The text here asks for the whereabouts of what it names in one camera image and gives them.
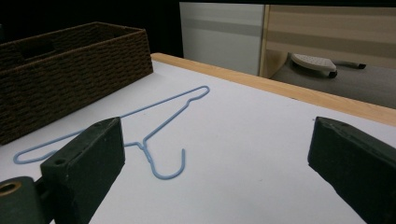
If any blue wire clothes hanger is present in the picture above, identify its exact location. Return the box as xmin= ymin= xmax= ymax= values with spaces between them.
xmin=12 ymin=85 xmax=211 ymax=181

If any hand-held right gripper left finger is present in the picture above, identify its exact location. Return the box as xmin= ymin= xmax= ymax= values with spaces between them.
xmin=40 ymin=116 xmax=126 ymax=224

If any light wooden cabinet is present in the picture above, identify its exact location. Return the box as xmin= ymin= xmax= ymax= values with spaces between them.
xmin=259 ymin=4 xmax=396 ymax=79

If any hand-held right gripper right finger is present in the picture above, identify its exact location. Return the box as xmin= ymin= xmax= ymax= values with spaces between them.
xmin=307 ymin=116 xmax=396 ymax=224

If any white cabinet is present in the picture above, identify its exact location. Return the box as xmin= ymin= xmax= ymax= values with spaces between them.
xmin=178 ymin=2 xmax=265 ymax=77

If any brown woven basket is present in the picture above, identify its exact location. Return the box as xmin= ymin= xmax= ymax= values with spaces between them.
xmin=0 ymin=21 xmax=154 ymax=146

